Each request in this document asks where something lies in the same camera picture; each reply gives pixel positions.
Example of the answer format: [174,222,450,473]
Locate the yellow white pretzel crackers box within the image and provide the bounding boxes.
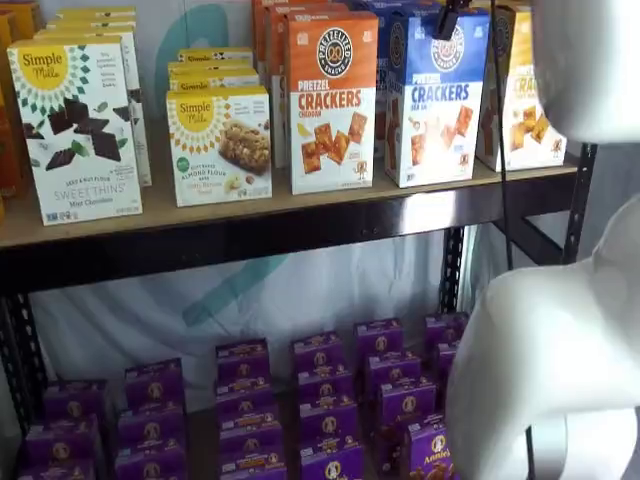
[475,3,570,174]

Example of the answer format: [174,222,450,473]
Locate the orange snack box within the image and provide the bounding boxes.
[0,13,31,200]
[10,0,45,44]

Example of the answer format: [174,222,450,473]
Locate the blue white pretzel crackers box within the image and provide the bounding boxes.
[383,8,491,190]
[372,0,444,159]

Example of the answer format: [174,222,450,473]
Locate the Simple Mills Sweet Thins box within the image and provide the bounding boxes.
[32,27,154,189]
[54,6,138,22]
[6,35,144,227]
[45,18,139,32]

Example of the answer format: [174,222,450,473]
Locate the Simple Mills almond bars box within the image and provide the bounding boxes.
[177,46,255,69]
[167,61,262,95]
[165,85,274,208]

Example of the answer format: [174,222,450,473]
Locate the orange cheddar pretzel crackers box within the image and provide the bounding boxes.
[264,3,352,169]
[251,0,329,76]
[284,10,380,197]

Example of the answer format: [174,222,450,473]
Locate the purple Annie's snack boxes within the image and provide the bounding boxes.
[104,344,451,480]

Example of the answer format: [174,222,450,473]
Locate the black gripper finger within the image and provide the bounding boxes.
[432,0,472,43]

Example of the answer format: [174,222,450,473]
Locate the wooden shelf board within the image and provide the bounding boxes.
[0,158,580,250]

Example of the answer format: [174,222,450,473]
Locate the purple Annie's snack box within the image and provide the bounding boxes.
[43,380,109,422]
[123,357,185,409]
[353,319,406,359]
[219,451,289,480]
[399,420,455,480]
[433,340,464,375]
[117,405,188,449]
[298,396,361,449]
[219,424,286,461]
[375,378,439,466]
[215,339,272,384]
[25,414,104,467]
[291,331,348,374]
[17,459,98,480]
[215,376,276,409]
[114,443,189,480]
[296,366,356,404]
[424,313,471,349]
[299,443,367,480]
[216,401,283,434]
[365,351,423,389]

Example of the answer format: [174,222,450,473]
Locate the black metal shelf frame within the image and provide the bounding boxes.
[0,141,600,480]

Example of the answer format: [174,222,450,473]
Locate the white backdrop sheet teal logo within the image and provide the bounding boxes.
[29,0,640,401]

